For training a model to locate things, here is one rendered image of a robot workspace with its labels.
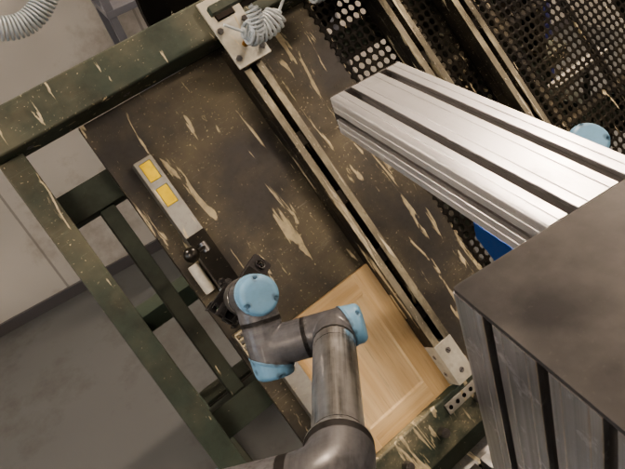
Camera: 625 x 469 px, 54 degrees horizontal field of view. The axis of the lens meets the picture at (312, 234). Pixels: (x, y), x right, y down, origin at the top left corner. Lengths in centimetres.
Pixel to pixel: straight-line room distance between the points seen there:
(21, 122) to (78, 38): 239
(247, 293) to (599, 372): 81
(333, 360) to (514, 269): 60
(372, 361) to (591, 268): 130
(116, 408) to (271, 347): 248
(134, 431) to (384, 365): 193
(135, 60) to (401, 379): 105
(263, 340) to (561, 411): 79
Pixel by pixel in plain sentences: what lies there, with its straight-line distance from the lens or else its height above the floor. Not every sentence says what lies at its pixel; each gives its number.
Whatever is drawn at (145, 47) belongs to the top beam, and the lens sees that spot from 159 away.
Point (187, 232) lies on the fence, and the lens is 154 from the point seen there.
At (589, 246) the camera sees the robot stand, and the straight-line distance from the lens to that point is 42.
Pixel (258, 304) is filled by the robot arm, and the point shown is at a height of 161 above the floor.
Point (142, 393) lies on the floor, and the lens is 351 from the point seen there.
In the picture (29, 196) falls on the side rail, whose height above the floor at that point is 174.
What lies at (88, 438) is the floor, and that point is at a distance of 351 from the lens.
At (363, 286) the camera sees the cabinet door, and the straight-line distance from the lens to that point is 166.
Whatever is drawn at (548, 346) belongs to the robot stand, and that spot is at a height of 203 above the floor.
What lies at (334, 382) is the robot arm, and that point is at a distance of 92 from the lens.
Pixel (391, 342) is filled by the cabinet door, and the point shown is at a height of 105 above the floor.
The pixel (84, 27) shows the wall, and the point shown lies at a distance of 389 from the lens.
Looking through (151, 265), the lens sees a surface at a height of 145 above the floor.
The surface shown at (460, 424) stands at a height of 84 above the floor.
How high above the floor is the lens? 231
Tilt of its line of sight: 36 degrees down
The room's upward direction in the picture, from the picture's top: 21 degrees counter-clockwise
